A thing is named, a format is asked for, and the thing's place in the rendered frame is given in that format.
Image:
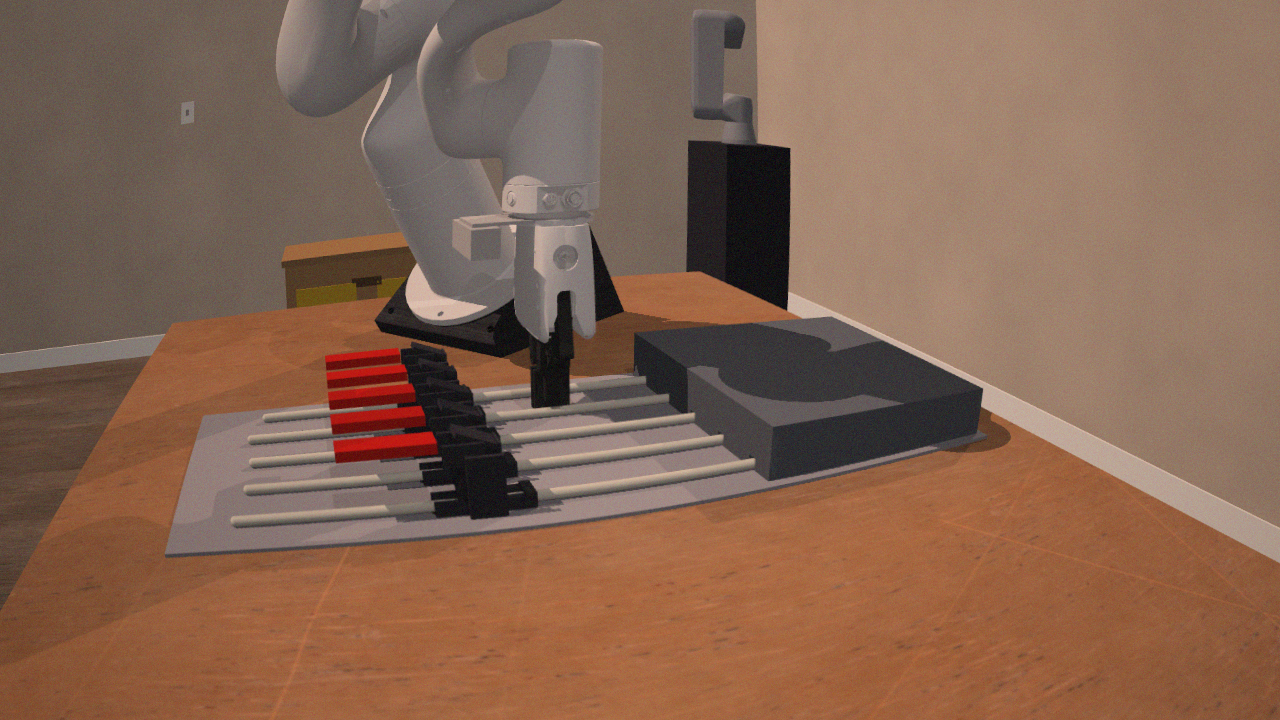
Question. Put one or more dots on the red lever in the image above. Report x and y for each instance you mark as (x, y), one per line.
(375, 357)
(396, 418)
(458, 455)
(388, 395)
(379, 375)

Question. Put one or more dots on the white vertical rod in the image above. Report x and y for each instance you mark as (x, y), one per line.
(529, 464)
(490, 417)
(505, 439)
(484, 396)

